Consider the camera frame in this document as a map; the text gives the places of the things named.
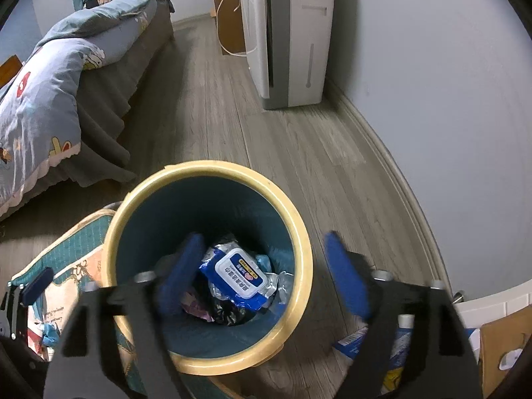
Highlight grey bed skirt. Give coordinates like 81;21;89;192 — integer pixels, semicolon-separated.
72;0;175;188

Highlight patterned teal and orange mat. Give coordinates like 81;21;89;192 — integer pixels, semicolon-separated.
10;203;233;399

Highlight wooden bed frame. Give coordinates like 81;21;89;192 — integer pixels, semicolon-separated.
0;55;21;88

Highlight blue wet wipes packet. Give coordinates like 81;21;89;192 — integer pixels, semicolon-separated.
199;243;280;310

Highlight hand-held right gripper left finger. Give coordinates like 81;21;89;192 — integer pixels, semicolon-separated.
44;233;206;399

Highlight cardboard box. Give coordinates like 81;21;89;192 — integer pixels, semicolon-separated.
478;305;532;399

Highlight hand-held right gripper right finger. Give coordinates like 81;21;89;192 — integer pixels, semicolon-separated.
324;230;485;399

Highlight wooden cabinet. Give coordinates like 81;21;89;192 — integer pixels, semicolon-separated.
208;0;247;56

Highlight bed with blue cartoon duvet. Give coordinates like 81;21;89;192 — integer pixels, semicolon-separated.
0;0;159;212

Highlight teal bin with yellow rim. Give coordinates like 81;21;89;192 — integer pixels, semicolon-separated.
101;160;313;377

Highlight white cable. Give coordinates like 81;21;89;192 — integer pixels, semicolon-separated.
216;0;258;57

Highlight white air purifier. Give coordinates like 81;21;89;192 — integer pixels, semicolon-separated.
239;0;336;111

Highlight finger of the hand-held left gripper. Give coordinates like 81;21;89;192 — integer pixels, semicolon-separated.
0;285;23;339
7;266;55;306

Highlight black plastic bag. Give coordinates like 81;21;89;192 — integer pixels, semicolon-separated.
205;235;252;328

